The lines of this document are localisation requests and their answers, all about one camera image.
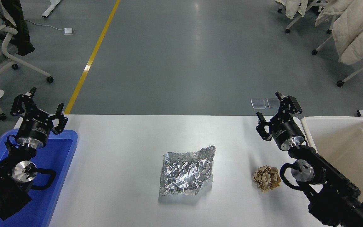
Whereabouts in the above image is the large pale plastic bin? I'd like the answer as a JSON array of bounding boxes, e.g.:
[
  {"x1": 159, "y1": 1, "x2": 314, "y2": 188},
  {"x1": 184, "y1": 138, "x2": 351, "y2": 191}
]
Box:
[{"x1": 301, "y1": 116, "x2": 363, "y2": 219}]

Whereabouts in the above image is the small cream coat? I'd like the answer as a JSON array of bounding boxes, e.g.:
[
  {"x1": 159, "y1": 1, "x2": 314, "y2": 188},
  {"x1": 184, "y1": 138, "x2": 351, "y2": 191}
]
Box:
[{"x1": 275, "y1": 0, "x2": 311, "y2": 19}]

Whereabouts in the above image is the large cream quilted coat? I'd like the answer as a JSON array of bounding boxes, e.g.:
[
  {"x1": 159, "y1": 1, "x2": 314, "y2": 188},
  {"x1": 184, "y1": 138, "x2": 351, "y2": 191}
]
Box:
[{"x1": 315, "y1": 0, "x2": 363, "y2": 66}]

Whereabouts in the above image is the blue plastic tray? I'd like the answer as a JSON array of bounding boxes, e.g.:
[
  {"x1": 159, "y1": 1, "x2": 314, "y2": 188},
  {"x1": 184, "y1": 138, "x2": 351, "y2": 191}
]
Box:
[{"x1": 0, "y1": 129, "x2": 78, "y2": 227}]

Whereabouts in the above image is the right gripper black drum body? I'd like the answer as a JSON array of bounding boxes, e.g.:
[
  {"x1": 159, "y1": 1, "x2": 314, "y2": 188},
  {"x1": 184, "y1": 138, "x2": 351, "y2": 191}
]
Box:
[{"x1": 270, "y1": 113, "x2": 306, "y2": 147}]

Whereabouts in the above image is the white chair with casters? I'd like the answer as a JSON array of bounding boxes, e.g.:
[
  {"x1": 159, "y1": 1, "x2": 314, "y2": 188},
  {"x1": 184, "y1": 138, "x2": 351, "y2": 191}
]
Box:
[
  {"x1": 311, "y1": 14, "x2": 363, "y2": 87},
  {"x1": 277, "y1": 0, "x2": 333, "y2": 34}
]

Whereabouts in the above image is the silver foil tray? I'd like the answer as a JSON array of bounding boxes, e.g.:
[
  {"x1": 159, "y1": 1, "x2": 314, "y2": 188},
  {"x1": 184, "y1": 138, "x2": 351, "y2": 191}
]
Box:
[{"x1": 159, "y1": 145, "x2": 216, "y2": 196}]

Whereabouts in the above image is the white desk leg base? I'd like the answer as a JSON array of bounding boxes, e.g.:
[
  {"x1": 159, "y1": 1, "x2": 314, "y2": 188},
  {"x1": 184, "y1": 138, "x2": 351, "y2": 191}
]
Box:
[{"x1": 42, "y1": 0, "x2": 62, "y2": 18}]

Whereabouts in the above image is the tan paper ball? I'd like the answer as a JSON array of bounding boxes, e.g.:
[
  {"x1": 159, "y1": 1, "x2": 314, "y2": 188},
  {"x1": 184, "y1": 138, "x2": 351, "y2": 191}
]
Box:
[{"x1": 253, "y1": 166, "x2": 281, "y2": 192}]

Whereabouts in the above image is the dark green jacket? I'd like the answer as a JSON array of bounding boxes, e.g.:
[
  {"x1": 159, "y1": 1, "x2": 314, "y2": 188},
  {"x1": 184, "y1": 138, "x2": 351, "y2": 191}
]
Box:
[{"x1": 0, "y1": 0, "x2": 35, "y2": 57}]

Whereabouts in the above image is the white power cable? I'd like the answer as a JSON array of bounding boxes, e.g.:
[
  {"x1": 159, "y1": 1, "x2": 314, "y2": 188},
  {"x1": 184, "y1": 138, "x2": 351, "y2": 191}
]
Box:
[{"x1": 24, "y1": 20, "x2": 65, "y2": 31}]

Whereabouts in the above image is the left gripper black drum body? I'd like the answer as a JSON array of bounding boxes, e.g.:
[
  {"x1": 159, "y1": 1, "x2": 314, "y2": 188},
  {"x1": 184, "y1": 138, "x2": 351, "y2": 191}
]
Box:
[{"x1": 15, "y1": 110, "x2": 55, "y2": 143}]

